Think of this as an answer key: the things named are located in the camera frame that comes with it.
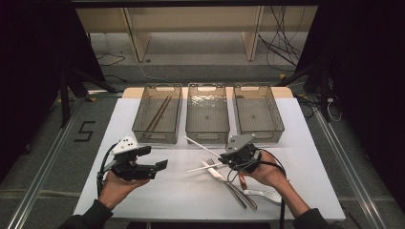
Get light wooden desk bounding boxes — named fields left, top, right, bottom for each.
left=75, top=6, right=319, bottom=63

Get person's right hand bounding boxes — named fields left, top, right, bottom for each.
left=246, top=149, right=289, bottom=189

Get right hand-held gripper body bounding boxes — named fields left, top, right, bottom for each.
left=219, top=133, right=263, bottom=175

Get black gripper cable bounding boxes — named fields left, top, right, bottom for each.
left=226, top=148, right=288, bottom=229
left=96, top=144, right=118, bottom=198

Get metal fork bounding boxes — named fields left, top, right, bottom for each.
left=207, top=157, right=247, bottom=210

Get person's left hand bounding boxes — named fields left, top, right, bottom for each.
left=98, top=170, right=151, bottom=211

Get white floor cable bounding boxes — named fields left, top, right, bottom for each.
left=136, top=61, right=168, bottom=83

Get aluminium floor rail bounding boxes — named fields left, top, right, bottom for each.
left=6, top=94, right=94, bottom=229
left=313, top=109, right=388, bottom=229

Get black cable bundle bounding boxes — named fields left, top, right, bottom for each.
left=257, top=6, right=307, bottom=73

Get black curtain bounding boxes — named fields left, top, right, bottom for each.
left=0, top=0, right=106, bottom=180
left=295, top=0, right=405, bottom=211

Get black floor cable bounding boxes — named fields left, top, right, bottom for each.
left=96, top=52, right=128, bottom=83

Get white chopstick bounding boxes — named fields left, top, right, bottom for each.
left=186, top=162, right=227, bottom=174
left=184, top=135, right=223, bottom=158

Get black metal stand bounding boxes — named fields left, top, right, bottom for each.
left=58, top=68, right=119, bottom=128
left=276, top=61, right=332, bottom=123

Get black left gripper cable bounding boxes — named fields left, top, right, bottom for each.
left=96, top=144, right=118, bottom=198

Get white ceramic spoon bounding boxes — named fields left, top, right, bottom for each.
left=243, top=188, right=283, bottom=204

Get silver forks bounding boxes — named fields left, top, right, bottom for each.
left=200, top=158, right=258, bottom=211

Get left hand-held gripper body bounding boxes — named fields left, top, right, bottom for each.
left=109, top=135, right=160, bottom=181

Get white table cover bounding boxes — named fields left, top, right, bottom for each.
left=72, top=96, right=347, bottom=222

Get transparent grey plastic bin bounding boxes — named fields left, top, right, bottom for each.
left=232, top=83, right=286, bottom=144
left=185, top=82, right=231, bottom=145
left=131, top=83, right=183, bottom=145

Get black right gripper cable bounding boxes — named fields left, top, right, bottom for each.
left=226, top=148, right=288, bottom=229

